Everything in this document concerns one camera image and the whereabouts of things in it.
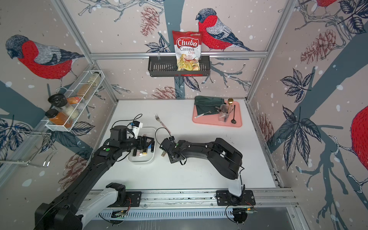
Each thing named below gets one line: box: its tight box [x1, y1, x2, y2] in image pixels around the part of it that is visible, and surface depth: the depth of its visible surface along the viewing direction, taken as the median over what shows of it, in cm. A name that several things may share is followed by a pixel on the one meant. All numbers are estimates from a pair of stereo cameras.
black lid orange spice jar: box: [45, 108, 74, 128], surface depth 64 cm
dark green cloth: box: [194, 95, 227, 116], surface depth 120 cm
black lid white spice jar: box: [47, 93, 80, 120], surface depth 65 cm
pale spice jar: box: [87, 71, 102, 87], surface depth 87 cm
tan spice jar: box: [76, 83, 94, 101], surface depth 79 cm
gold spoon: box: [226, 97, 234, 114], surface depth 103 cm
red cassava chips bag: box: [172, 30, 203, 71], surface depth 85 cm
